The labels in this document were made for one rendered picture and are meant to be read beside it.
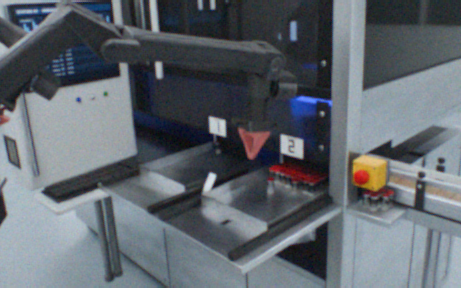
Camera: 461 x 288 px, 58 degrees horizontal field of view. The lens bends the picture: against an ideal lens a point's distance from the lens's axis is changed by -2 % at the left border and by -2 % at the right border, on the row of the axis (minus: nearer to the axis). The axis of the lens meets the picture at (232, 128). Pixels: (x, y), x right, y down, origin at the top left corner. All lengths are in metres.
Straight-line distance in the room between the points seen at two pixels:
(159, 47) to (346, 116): 0.55
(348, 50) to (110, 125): 1.08
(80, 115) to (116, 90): 0.19
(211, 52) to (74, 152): 1.01
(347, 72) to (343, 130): 0.16
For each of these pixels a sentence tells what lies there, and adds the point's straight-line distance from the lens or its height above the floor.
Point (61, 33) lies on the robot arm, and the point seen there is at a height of 1.41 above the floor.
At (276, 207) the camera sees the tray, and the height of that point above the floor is 0.88.
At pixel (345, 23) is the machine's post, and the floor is 1.39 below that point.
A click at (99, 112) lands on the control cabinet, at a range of 1.81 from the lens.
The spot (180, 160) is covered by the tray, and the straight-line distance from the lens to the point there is 1.62.
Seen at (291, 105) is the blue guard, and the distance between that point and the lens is 1.27.
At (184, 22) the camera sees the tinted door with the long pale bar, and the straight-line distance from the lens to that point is 1.61.
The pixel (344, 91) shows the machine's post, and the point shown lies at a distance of 1.16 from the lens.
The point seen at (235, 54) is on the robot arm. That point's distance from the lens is 0.94.
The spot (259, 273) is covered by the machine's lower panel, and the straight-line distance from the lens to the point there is 1.65.
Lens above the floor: 1.46
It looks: 17 degrees down
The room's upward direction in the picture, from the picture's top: 3 degrees counter-clockwise
